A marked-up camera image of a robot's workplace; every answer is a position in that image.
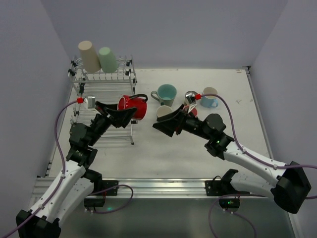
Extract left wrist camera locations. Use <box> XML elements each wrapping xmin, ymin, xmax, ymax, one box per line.
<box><xmin>84</xmin><ymin>96</ymin><xmax>96</xmax><ymax>110</ymax></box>

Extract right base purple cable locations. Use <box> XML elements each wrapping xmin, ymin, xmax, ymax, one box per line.
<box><xmin>208</xmin><ymin>194</ymin><xmax>263</xmax><ymax>238</ymax></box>

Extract beige tumbler cup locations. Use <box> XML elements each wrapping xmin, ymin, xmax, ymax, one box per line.
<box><xmin>78</xmin><ymin>41</ymin><xmax>101</xmax><ymax>73</ymax></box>

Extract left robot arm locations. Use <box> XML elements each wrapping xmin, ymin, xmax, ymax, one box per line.
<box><xmin>16</xmin><ymin>102</ymin><xmax>137</xmax><ymax>238</ymax></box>

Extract pink tumbler cup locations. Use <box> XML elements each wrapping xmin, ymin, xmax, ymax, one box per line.
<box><xmin>188</xmin><ymin>108</ymin><xmax>198</xmax><ymax>117</ymax></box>

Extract light blue patterned cup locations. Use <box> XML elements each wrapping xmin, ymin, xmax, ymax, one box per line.
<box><xmin>201</xmin><ymin>87</ymin><xmax>218</xmax><ymax>108</ymax></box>

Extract metal dish rack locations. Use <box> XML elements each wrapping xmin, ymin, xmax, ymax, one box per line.
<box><xmin>68</xmin><ymin>55</ymin><xmax>137</xmax><ymax>145</ymax></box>

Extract sage green mug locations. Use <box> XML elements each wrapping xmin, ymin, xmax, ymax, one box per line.
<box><xmin>151</xmin><ymin>84</ymin><xmax>177</xmax><ymax>107</ymax></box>

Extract red mug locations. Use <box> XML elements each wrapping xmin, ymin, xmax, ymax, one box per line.
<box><xmin>117</xmin><ymin>94</ymin><xmax>148</xmax><ymax>120</ymax></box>

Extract dark green mug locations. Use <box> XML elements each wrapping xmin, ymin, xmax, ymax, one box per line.
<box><xmin>156</xmin><ymin>105</ymin><xmax>173</xmax><ymax>120</ymax></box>

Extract light green tumbler cup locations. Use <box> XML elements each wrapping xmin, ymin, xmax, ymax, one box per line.
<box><xmin>99</xmin><ymin>47</ymin><xmax>118</xmax><ymax>73</ymax></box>

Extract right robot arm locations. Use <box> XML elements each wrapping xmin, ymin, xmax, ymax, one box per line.
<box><xmin>153</xmin><ymin>107</ymin><xmax>312</xmax><ymax>214</ymax></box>

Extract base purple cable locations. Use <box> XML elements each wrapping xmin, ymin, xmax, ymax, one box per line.
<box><xmin>208</xmin><ymin>194</ymin><xmax>263</xmax><ymax>238</ymax></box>
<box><xmin>85</xmin><ymin>184</ymin><xmax>134</xmax><ymax>214</ymax></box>

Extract aluminium rail frame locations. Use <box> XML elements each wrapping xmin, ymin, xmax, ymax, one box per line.
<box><xmin>24</xmin><ymin>66</ymin><xmax>298</xmax><ymax>238</ymax></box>

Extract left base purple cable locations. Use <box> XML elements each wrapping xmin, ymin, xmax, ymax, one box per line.
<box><xmin>85</xmin><ymin>184</ymin><xmax>134</xmax><ymax>214</ymax></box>

